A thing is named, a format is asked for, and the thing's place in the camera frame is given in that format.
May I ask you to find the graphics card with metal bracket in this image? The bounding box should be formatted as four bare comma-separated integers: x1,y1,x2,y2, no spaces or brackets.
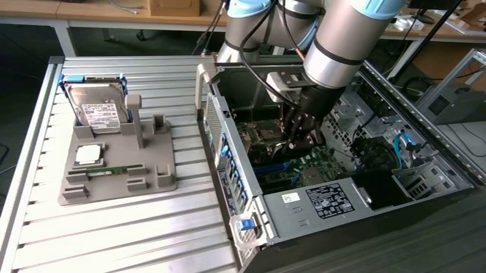
245,139,316,167

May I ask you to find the hard disk with blue frame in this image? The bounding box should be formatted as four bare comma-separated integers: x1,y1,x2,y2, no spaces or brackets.
58,73,128,135

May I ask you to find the brown cardboard box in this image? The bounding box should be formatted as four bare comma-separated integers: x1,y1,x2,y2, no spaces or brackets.
148,0,201,16

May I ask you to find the black monitor foot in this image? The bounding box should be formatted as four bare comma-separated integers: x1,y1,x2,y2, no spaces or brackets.
407,0,437,25

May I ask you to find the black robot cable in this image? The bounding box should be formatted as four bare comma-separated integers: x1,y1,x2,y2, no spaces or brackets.
190,0,304,110

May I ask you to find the grey power supply unit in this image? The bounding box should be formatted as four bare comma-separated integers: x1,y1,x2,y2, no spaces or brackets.
260,177,377,246

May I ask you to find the grey computer tower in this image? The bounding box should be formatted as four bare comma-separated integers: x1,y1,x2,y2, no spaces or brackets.
415,82,486,126

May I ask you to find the grey parts rack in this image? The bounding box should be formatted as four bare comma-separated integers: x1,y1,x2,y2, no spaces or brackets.
57,93,178,206

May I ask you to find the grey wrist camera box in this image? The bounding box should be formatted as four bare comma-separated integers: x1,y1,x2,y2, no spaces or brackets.
264,72,316,104

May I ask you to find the CPU socket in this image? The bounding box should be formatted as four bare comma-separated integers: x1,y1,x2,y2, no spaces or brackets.
250,121,284,144

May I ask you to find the open black PC case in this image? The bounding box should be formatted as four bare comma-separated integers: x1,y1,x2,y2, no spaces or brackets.
194,55,479,273

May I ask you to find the white small box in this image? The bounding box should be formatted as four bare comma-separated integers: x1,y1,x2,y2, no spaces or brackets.
389,16,425,32

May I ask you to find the green RAM stick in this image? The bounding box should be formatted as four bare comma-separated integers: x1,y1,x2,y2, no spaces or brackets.
85,167,130,175

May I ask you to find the wooden desk with grey legs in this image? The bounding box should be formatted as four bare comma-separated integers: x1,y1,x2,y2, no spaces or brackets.
0,0,228,57

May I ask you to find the white thin cable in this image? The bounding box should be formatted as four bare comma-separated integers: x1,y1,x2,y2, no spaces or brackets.
108,0,140,14

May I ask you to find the blue wire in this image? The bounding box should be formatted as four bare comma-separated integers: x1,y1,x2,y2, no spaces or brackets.
393,131,415,172

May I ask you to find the silver CPU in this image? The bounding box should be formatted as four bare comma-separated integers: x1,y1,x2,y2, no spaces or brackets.
74,144,103,166

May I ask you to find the cluttered wooden desk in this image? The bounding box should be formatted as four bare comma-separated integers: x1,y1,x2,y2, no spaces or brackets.
379,0,486,57

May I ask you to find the black slanted stand pole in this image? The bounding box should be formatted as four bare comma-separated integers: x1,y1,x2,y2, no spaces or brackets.
385,0,463,84

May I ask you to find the green motherboard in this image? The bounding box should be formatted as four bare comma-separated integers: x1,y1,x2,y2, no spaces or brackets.
234,119,360,195

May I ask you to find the perforated metal disk bay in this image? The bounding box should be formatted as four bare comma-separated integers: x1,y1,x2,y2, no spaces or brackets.
321,85,384,160

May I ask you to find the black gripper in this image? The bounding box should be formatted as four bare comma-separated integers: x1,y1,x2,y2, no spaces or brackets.
278,86,344,148

